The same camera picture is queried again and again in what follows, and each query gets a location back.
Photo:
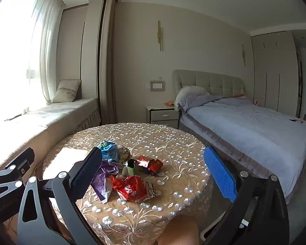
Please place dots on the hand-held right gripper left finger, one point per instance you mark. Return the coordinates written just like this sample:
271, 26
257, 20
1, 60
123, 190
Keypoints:
88, 169

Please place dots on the white sheer curtain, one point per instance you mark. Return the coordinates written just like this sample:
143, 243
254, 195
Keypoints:
44, 43

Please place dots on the beige thick curtain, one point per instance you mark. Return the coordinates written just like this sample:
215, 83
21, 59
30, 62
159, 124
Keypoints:
107, 61

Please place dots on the large red snack wrapper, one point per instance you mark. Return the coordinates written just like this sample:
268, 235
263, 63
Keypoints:
128, 187

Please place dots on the purple snack wrapper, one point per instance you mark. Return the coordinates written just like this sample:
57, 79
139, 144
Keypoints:
102, 181

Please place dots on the beige wardrobe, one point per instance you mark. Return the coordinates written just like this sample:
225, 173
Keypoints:
272, 74

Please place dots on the bed with lilac cover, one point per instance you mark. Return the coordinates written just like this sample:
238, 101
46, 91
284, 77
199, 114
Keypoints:
252, 132

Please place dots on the beige cushion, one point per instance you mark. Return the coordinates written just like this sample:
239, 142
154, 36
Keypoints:
66, 91

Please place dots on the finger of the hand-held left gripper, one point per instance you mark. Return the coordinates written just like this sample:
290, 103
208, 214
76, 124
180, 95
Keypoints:
20, 160

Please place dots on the gold wall lamp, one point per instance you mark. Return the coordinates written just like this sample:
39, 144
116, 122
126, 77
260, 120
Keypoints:
160, 35
243, 55

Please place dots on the blue snack wrapper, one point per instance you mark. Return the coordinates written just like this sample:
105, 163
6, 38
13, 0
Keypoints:
108, 149

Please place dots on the small pink item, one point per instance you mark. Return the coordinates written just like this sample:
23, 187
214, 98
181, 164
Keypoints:
256, 102

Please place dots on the small red packet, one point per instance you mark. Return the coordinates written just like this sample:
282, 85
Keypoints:
153, 166

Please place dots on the white nightstand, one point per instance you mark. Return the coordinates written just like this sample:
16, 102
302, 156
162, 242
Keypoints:
163, 114

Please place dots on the flat dark device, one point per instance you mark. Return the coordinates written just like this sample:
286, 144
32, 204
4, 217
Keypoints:
12, 118

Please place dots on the white trash bin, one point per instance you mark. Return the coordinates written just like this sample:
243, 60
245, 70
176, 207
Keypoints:
207, 231

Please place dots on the wall switch panel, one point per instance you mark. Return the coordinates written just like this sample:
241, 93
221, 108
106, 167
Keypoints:
156, 86

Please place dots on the embroidered beige round tablecloth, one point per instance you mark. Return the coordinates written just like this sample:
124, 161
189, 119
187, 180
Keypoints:
148, 137

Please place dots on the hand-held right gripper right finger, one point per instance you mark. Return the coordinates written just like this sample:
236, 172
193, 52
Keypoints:
220, 173

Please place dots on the beige window seat pad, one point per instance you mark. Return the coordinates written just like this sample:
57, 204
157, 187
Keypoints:
53, 114

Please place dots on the grey pillow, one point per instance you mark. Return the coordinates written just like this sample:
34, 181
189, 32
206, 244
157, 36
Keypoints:
191, 95

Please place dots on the beige tufted headboard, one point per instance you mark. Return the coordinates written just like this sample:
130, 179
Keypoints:
214, 81

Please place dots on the dark phone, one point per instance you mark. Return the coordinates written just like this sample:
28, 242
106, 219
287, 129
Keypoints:
295, 120

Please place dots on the grey ruffled bed skirt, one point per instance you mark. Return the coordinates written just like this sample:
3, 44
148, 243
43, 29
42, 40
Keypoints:
219, 137

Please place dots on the beige wrapper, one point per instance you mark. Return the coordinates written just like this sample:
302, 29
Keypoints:
123, 153

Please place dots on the green bottle with black cap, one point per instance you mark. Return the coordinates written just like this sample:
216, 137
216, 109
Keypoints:
130, 169

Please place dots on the red item on nightstand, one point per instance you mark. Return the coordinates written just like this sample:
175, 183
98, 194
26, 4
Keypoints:
169, 104

